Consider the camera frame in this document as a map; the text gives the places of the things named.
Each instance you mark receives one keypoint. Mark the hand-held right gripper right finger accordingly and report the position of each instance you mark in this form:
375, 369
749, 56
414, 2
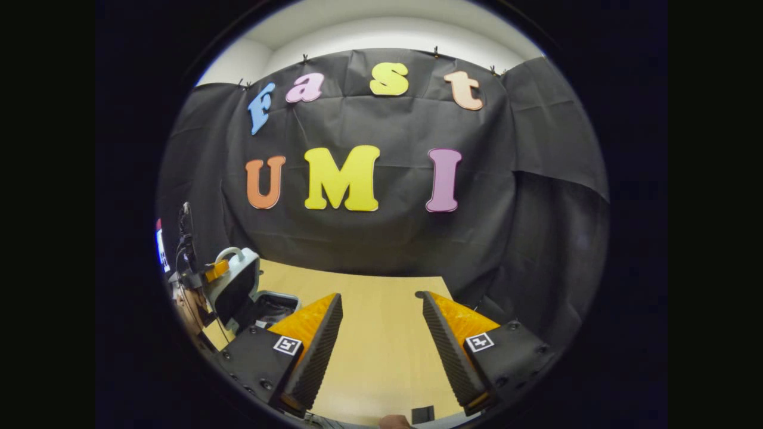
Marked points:
450, 357

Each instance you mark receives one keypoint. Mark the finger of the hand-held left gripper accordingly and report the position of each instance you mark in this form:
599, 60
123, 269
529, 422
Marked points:
216, 271

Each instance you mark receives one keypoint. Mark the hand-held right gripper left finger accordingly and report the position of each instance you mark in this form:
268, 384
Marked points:
316, 357

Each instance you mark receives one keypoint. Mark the light blue suitcase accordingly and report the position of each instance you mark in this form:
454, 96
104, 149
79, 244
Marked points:
244, 262

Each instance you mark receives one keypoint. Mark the bright screen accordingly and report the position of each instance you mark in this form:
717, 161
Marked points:
161, 250

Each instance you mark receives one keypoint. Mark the black backdrop cloth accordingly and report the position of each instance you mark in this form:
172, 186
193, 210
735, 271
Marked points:
369, 238

